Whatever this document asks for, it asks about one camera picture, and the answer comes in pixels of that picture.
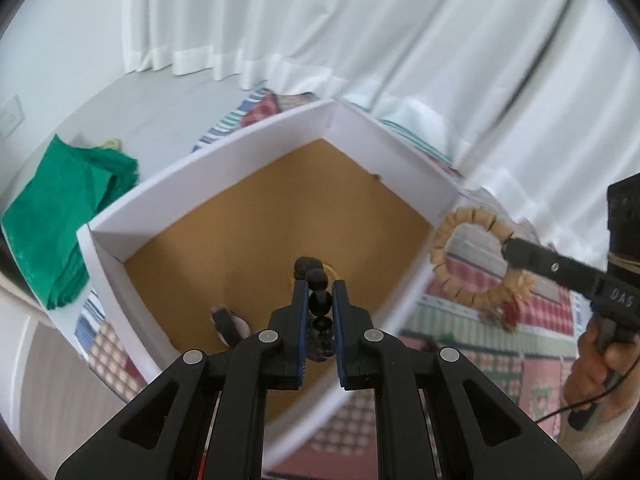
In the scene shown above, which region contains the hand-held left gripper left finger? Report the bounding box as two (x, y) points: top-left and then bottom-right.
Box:
(55, 279), (309, 480)

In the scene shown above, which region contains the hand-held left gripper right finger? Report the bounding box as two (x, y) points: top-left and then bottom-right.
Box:
(332, 280), (584, 480)

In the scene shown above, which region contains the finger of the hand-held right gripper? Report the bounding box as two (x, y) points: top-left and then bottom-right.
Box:
(502, 237), (602, 302)

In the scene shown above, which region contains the black bead bracelet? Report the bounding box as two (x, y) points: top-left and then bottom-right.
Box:
(294, 256), (337, 363)

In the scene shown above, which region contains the beige wooden segment bracelet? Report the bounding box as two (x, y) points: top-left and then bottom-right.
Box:
(429, 206), (534, 334)

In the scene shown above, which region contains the white cardboard box brown bottom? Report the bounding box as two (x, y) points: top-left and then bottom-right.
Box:
(76, 99), (468, 468)

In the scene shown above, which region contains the person's right forearm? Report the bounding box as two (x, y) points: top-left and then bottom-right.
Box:
(556, 400), (632, 477)

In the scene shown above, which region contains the person's right hand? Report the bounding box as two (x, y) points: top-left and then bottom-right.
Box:
(562, 317), (640, 413)

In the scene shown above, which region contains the patchwork printed blanket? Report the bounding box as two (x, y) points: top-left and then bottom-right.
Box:
(75, 87), (593, 480)

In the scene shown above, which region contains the green cloth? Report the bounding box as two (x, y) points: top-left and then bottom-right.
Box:
(2, 135), (140, 311)

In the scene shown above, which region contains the white curtain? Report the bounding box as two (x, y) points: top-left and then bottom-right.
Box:
(122, 0), (640, 273)

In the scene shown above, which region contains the thin black cable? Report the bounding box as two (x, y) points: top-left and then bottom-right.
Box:
(534, 367), (628, 423)

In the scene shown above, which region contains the white wall socket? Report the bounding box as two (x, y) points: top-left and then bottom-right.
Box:
(0, 95), (25, 137)

